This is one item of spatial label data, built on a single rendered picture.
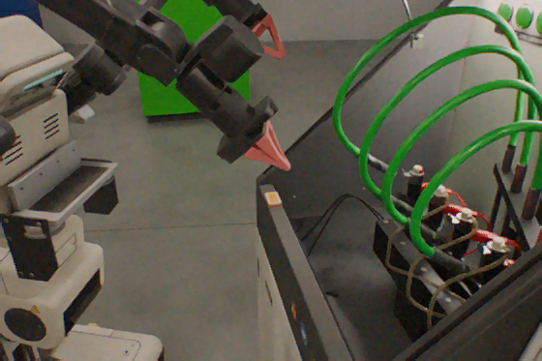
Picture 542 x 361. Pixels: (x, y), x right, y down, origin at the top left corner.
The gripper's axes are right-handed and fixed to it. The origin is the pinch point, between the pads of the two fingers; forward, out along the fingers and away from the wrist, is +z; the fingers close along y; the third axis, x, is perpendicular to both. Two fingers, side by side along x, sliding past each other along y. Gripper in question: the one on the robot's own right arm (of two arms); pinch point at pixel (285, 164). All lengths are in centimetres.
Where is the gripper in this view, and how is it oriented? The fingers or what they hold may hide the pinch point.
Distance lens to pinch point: 69.3
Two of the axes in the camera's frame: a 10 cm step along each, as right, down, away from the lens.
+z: 6.9, 6.5, 3.1
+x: 0.2, -4.4, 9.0
